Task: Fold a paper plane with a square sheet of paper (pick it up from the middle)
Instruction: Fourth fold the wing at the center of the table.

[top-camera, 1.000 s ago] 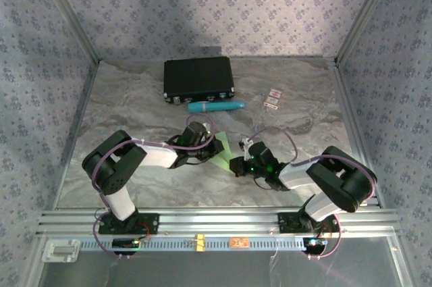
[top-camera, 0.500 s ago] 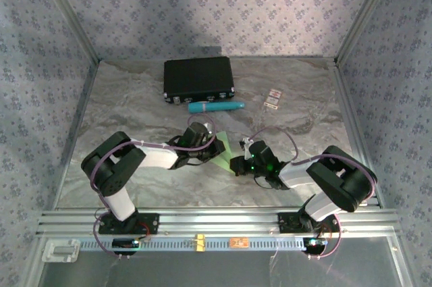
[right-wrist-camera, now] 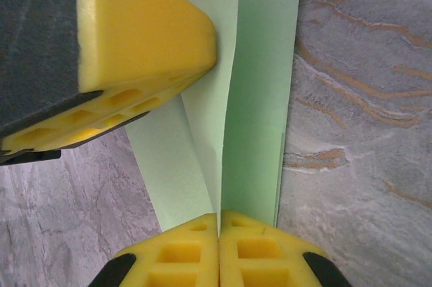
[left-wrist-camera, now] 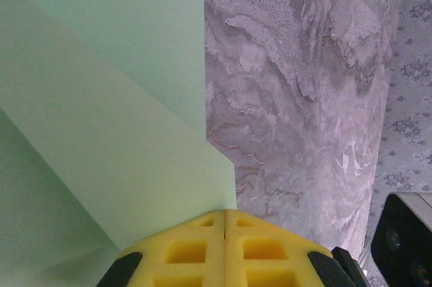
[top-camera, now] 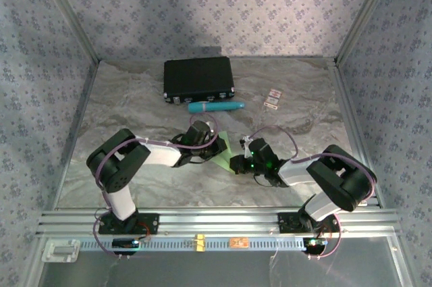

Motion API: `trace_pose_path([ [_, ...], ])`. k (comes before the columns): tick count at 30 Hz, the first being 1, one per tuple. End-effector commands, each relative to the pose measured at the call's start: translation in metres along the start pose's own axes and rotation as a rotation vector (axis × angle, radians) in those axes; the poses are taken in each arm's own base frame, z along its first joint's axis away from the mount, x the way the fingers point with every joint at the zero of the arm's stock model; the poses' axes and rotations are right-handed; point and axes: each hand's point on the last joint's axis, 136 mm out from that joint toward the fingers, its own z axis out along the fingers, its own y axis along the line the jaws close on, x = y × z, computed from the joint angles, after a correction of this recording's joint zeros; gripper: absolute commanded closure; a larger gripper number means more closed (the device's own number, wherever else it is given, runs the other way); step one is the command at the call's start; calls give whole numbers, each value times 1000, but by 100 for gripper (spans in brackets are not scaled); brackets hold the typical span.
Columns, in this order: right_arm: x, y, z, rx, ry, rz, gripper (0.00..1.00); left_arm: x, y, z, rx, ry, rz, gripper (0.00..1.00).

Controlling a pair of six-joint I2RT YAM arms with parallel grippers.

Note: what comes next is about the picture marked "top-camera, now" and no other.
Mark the slotted grey cable duct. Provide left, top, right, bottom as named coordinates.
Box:
left=79, top=236, right=306, bottom=253

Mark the teal cylindrical tube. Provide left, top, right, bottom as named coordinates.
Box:
left=188, top=101, right=246, bottom=115

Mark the small black board, green light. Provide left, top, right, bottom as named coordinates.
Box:
left=112, top=238, right=141, bottom=249
left=303, top=238, right=328, bottom=249

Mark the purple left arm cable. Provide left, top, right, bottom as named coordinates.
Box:
left=93, top=112, right=220, bottom=261

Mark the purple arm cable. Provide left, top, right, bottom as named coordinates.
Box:
left=93, top=112, right=220, bottom=261
left=251, top=126, right=378, bottom=261

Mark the aluminium mounting rail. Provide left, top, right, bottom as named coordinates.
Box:
left=36, top=208, right=401, bottom=236

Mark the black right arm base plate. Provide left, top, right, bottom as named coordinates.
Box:
left=277, top=211, right=340, bottom=234

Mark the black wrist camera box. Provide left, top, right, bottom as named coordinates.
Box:
left=248, top=137, right=280, bottom=170
left=184, top=120, right=211, bottom=147

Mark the grey metal bracket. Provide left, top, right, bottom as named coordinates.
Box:
left=41, top=238, right=81, bottom=263

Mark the orange label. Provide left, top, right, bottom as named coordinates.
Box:
left=229, top=236, right=250, bottom=249

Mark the light green paper sheet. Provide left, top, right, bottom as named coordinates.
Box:
left=211, top=131, right=240, bottom=174

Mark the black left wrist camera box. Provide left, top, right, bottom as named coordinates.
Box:
left=184, top=120, right=211, bottom=147

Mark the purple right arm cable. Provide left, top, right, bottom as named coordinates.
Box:
left=251, top=126, right=378, bottom=261

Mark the aluminium frame post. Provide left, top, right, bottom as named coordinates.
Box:
left=333, top=0, right=401, bottom=65

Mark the clear packet with printed cards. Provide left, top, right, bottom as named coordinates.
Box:
left=262, top=88, right=283, bottom=110

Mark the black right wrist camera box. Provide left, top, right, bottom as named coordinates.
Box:
left=248, top=137, right=280, bottom=170

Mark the black hard case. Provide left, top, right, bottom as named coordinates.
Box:
left=163, top=56, right=236, bottom=105

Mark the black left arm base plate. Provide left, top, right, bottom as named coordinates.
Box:
left=97, top=211, right=160, bottom=236

